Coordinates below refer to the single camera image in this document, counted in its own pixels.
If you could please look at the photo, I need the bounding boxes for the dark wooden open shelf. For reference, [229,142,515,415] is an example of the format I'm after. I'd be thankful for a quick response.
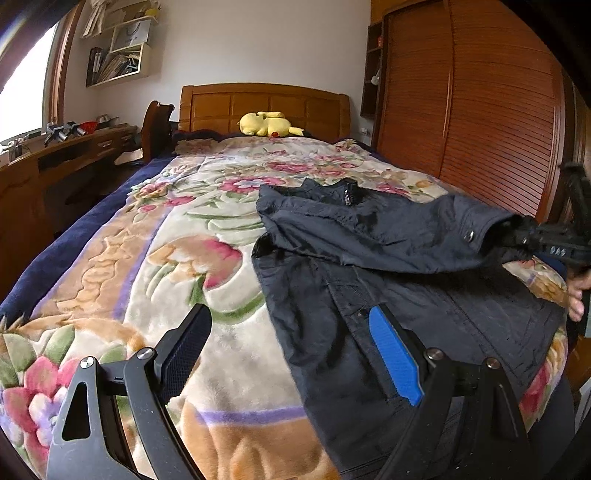
[360,21,386,118]

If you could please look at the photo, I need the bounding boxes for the wooden window frame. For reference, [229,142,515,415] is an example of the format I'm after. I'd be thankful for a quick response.
[46,0,86,125]

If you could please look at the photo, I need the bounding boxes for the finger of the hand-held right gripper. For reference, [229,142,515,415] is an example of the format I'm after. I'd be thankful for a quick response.
[503,218,555,252]

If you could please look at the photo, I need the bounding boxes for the wooden slatted wardrobe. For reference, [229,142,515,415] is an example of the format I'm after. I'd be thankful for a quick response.
[369,0,591,241]

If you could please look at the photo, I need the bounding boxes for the white wall shelf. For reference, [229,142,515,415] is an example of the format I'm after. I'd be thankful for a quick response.
[81,0,160,88]

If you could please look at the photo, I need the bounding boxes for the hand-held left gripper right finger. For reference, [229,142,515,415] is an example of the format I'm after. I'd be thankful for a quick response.
[367,302,539,480]

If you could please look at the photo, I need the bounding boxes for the black jacket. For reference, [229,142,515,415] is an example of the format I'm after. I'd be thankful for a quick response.
[252,178,571,480]

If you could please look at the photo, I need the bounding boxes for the person's right hand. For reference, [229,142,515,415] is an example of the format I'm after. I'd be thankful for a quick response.
[567,277,591,322]

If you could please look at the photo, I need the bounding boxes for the navy bed sheet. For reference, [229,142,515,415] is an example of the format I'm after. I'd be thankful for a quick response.
[0,154,176,319]

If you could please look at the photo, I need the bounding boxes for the wooden desk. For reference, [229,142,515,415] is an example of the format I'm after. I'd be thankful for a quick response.
[0,122,139,287]

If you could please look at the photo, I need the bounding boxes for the stack of papers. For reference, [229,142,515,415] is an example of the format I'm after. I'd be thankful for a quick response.
[99,53,141,81]

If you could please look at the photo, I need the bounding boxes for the wooden bed headboard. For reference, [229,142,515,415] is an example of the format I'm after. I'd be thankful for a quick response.
[178,83,352,144]

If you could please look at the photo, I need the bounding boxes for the dark pillow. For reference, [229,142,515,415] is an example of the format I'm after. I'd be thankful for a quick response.
[173,129,227,143]

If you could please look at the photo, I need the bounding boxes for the floral plush blanket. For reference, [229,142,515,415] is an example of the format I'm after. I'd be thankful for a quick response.
[0,136,571,480]

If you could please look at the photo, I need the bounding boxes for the person's dark pants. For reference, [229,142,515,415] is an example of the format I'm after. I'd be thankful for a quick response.
[519,374,578,462]

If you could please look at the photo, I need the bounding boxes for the yellow plush toy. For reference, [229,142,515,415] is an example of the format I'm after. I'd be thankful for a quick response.
[238,111,303,138]

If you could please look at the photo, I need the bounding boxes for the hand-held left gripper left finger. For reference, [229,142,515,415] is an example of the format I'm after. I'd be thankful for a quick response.
[46,302,213,480]

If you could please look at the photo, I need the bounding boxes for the wooden chair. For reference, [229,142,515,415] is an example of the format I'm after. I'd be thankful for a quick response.
[141,100,176,164]

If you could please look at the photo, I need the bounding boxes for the black binders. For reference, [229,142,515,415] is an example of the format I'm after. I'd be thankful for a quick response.
[87,47,105,86]

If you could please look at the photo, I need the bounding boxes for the bright window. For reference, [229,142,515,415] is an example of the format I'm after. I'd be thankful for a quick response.
[0,21,61,144]

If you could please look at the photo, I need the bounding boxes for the black tools on desk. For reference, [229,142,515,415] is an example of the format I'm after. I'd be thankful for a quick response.
[44,121,88,147]

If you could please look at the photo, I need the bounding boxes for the white paper bag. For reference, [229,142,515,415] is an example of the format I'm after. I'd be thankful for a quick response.
[111,18,151,54]

